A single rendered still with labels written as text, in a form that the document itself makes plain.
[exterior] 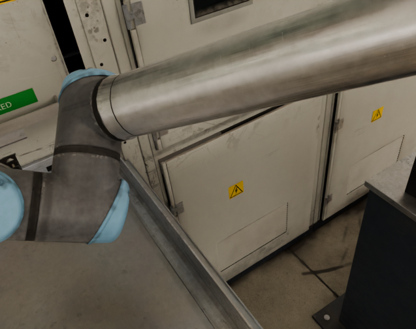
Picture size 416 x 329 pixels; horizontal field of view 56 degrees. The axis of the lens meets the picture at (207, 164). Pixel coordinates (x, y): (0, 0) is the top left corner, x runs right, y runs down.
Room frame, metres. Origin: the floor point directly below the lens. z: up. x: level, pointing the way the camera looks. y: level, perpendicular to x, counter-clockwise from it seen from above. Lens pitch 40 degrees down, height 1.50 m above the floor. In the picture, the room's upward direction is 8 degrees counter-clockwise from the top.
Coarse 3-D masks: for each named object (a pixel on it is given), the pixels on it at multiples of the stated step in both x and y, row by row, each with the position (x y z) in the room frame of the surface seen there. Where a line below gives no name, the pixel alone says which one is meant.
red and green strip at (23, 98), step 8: (32, 88) 0.80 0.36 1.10; (8, 96) 0.78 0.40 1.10; (16, 96) 0.78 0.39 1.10; (24, 96) 0.79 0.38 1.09; (32, 96) 0.80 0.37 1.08; (0, 104) 0.77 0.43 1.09; (8, 104) 0.77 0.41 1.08; (16, 104) 0.78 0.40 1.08; (24, 104) 0.79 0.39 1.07; (0, 112) 0.76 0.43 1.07
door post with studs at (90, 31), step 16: (64, 0) 0.82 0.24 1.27; (80, 0) 0.83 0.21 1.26; (96, 0) 0.84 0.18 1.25; (80, 16) 0.83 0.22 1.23; (96, 16) 0.84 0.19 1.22; (80, 32) 0.83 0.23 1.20; (96, 32) 0.84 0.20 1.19; (80, 48) 0.82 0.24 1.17; (96, 48) 0.83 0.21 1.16; (96, 64) 0.83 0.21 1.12; (112, 64) 0.84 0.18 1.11; (128, 144) 0.84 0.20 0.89; (144, 176) 0.84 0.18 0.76
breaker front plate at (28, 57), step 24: (24, 0) 0.82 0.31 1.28; (0, 24) 0.80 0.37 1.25; (24, 24) 0.82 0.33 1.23; (48, 24) 0.84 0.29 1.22; (0, 48) 0.79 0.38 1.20; (24, 48) 0.81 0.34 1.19; (48, 48) 0.83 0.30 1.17; (0, 72) 0.78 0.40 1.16; (24, 72) 0.80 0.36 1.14; (48, 72) 0.82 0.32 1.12; (0, 96) 0.77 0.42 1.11; (48, 96) 0.81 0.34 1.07; (0, 120) 0.76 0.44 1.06; (48, 120) 0.80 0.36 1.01; (0, 144) 0.75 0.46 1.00; (24, 144) 0.77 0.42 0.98; (48, 144) 0.79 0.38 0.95
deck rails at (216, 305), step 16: (128, 176) 0.73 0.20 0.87; (144, 192) 0.63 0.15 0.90; (144, 208) 0.64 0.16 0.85; (160, 208) 0.57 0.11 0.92; (144, 224) 0.59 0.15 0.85; (160, 224) 0.58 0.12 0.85; (160, 240) 0.54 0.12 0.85; (176, 240) 0.51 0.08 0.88; (176, 256) 0.49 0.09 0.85; (192, 256) 0.45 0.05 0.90; (176, 272) 0.45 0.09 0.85; (192, 272) 0.45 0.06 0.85; (208, 272) 0.40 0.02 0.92; (192, 288) 0.41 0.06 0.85; (208, 288) 0.41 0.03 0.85; (208, 304) 0.38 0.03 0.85; (224, 304) 0.36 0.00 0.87; (208, 320) 0.35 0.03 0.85; (224, 320) 0.34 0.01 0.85; (240, 320) 0.31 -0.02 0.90
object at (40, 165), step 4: (48, 156) 0.78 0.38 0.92; (52, 156) 0.78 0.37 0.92; (36, 160) 0.77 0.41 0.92; (40, 160) 0.77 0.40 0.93; (44, 160) 0.77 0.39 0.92; (48, 160) 0.77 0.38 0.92; (52, 160) 0.78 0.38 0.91; (28, 164) 0.76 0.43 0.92; (32, 164) 0.76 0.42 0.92; (36, 164) 0.76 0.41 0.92; (40, 164) 0.76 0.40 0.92; (44, 164) 0.77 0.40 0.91; (48, 164) 0.77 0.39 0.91; (24, 168) 0.75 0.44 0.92; (28, 168) 0.75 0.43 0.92; (32, 168) 0.76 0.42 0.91; (36, 168) 0.76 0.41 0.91; (40, 168) 0.76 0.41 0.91; (44, 168) 0.77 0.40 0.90; (48, 168) 0.77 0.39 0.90; (48, 172) 0.77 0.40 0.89
